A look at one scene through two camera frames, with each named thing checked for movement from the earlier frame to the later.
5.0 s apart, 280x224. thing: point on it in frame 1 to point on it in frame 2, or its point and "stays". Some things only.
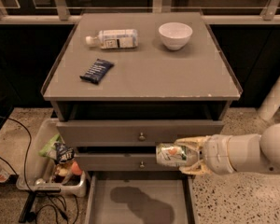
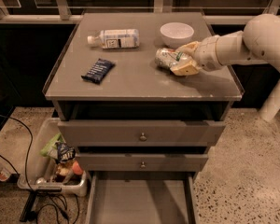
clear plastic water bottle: x=114 y=39 stays
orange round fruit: x=76 y=169 stays
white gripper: x=216 y=154 to x=206 y=53
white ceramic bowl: x=175 y=35 stays
